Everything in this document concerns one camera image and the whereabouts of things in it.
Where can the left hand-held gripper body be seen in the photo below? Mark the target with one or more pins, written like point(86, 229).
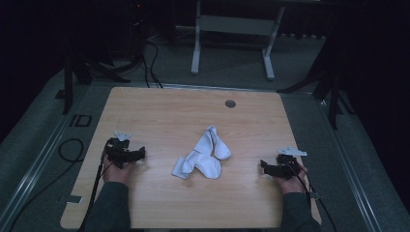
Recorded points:
point(116, 151)

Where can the person's left hand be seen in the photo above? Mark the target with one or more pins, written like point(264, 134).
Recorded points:
point(117, 174)

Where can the black metal stand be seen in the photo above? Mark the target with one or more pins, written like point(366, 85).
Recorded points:
point(333, 96)
point(67, 83)

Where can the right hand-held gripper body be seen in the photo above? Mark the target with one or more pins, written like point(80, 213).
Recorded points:
point(287, 166)

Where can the white metal table frame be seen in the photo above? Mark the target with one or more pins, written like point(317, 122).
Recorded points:
point(237, 25)

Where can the metal floor rail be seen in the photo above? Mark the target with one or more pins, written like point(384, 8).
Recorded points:
point(32, 175)
point(351, 167)

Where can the person's right hand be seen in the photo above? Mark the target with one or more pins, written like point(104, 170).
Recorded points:
point(291, 184)

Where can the white sock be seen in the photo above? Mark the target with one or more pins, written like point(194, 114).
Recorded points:
point(212, 145)
point(199, 166)

